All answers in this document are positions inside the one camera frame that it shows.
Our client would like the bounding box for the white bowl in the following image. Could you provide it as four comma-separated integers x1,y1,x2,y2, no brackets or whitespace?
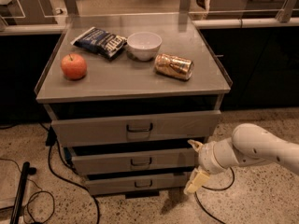
127,32,162,61

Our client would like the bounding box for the black cable left floor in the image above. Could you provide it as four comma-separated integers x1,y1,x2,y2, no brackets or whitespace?
38,122,101,224

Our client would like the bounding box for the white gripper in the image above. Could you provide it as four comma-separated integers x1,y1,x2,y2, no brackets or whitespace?
184,139,227,195

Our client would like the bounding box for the grey drawer cabinet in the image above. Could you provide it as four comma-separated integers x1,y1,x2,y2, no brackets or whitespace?
36,13,232,185

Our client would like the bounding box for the black pole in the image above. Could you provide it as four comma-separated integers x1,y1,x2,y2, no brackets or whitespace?
9,161,32,224

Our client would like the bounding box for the thin looped black cable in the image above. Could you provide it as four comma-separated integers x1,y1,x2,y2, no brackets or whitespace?
0,158,56,224

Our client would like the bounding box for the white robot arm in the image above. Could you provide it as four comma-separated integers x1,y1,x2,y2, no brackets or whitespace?
184,123,299,195

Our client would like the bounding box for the red apple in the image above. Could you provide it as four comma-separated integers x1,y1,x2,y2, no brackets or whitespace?
61,53,87,80

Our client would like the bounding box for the blue chip bag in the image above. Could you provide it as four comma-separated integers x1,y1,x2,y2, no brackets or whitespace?
71,27,127,60

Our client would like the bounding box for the gold soda can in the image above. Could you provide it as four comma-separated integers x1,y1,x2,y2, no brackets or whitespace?
154,54,193,80

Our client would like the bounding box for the black cable floor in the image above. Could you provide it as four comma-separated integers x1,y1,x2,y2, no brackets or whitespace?
193,166,235,224
38,122,101,224

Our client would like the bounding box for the black cable right floor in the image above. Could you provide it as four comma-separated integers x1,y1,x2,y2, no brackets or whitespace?
193,166,235,224

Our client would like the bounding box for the grey top drawer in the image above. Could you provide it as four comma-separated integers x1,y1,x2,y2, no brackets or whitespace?
51,110,221,147

